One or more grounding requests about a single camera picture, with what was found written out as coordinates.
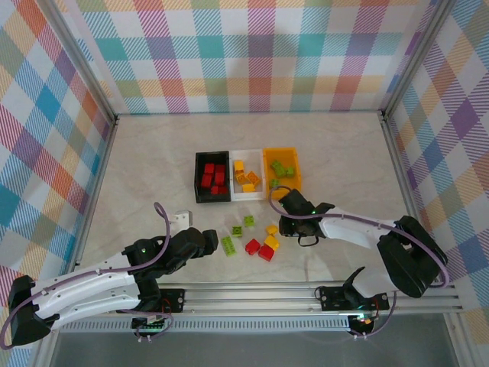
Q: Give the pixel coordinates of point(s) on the long green lego brick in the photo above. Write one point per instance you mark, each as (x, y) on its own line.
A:
(229, 245)

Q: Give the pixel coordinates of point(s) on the small red lego brick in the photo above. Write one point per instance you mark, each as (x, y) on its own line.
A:
(219, 168)
(214, 189)
(223, 190)

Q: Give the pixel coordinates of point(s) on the yellow lego brick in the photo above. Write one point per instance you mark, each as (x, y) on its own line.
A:
(271, 241)
(238, 165)
(248, 187)
(271, 229)

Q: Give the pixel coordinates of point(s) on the orange lego brick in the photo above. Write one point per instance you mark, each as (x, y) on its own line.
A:
(253, 177)
(240, 177)

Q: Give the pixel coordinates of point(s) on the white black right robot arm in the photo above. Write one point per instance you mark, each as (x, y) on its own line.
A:
(351, 229)

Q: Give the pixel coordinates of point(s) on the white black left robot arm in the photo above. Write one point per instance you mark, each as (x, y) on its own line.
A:
(88, 290)

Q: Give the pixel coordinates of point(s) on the white plastic container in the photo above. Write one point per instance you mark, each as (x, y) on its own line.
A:
(248, 197)

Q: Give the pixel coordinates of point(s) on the orange plastic container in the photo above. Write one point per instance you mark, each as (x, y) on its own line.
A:
(282, 154)

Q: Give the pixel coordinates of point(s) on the black plastic container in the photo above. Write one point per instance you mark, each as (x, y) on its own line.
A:
(197, 172)

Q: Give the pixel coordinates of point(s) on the black board green lights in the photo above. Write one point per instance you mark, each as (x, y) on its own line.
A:
(151, 325)

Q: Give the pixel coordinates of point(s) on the small board orange connector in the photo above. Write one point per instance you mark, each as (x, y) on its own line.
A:
(364, 323)

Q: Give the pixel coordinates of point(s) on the plaid backdrop cloth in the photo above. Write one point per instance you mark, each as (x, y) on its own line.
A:
(458, 153)
(30, 153)
(248, 57)

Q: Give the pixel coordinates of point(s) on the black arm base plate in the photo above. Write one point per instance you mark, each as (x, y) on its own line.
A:
(173, 300)
(332, 298)

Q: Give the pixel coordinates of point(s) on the wide aluminium base rail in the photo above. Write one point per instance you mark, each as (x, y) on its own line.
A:
(248, 298)

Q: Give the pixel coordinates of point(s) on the aluminium side rail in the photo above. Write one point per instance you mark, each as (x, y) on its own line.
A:
(409, 199)
(93, 202)

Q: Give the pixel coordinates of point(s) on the aluminium frame leg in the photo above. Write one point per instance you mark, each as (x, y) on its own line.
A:
(46, 351)
(456, 344)

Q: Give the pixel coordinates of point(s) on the aluminium upright post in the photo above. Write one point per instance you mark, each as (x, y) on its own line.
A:
(81, 57)
(414, 57)

